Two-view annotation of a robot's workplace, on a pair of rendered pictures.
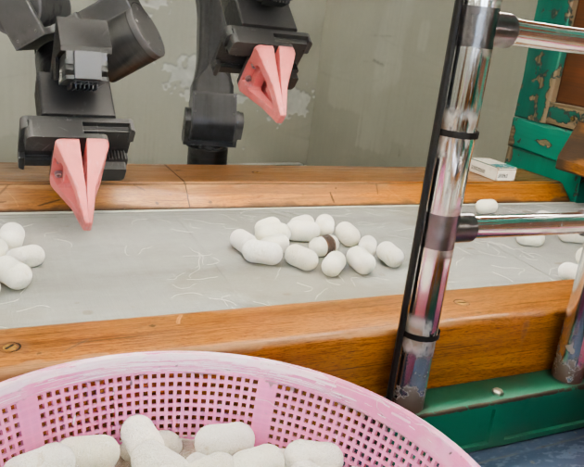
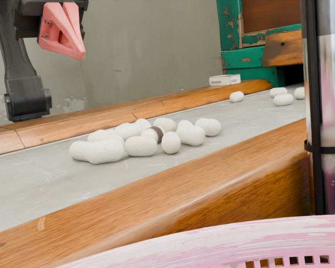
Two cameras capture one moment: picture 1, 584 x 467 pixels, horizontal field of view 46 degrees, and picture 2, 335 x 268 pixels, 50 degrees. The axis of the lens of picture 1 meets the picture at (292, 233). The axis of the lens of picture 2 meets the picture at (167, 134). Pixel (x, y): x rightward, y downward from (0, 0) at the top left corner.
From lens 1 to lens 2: 0.28 m
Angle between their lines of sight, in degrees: 14
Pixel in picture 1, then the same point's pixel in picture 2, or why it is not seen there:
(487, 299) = not seen: hidden behind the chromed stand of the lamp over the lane
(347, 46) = (97, 67)
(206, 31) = (5, 38)
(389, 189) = (170, 102)
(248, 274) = (100, 172)
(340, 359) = (260, 207)
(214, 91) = (23, 77)
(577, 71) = (252, 10)
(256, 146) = not seen: hidden behind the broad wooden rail
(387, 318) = (276, 150)
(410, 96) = (141, 83)
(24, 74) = not seen: outside the picture
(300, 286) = (153, 166)
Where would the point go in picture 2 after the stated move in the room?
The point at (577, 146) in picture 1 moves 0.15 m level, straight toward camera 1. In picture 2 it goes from (273, 49) to (286, 47)
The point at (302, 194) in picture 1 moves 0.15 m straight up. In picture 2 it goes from (112, 118) to (97, 17)
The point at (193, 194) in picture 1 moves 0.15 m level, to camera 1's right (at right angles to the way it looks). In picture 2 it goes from (25, 137) to (137, 119)
